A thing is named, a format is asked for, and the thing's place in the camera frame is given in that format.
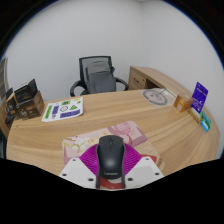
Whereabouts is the black carton box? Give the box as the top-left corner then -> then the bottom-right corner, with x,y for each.
13,78 -> 39,104

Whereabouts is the round grey disc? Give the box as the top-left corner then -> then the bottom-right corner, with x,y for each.
142,87 -> 170,107

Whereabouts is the small orange box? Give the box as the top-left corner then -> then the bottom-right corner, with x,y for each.
173,94 -> 194,113

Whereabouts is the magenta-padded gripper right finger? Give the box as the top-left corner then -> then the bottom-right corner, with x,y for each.
121,143 -> 165,190

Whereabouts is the wooden side desk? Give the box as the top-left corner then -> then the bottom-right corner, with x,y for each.
127,65 -> 188,101

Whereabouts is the tall brown carton box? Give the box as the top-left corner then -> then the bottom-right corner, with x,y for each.
3,88 -> 21,125

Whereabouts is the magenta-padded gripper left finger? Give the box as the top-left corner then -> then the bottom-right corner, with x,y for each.
58,143 -> 101,190

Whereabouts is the wide brown carton box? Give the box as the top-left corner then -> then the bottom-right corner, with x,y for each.
15,90 -> 46,121

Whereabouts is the white sticker sheet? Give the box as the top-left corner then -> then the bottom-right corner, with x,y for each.
41,96 -> 84,123

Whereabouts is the grey backpack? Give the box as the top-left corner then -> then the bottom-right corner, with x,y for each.
85,60 -> 117,95

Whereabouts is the purple sign card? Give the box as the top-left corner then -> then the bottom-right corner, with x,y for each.
188,81 -> 209,124

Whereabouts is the black computer mouse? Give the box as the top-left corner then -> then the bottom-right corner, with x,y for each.
95,134 -> 126,180

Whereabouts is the small teal box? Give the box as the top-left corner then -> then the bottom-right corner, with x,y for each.
199,110 -> 212,133

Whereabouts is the pink and red printed mouse pad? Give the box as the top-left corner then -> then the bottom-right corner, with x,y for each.
61,120 -> 162,191

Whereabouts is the black mesh office chair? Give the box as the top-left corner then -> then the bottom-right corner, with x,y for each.
69,55 -> 130,98

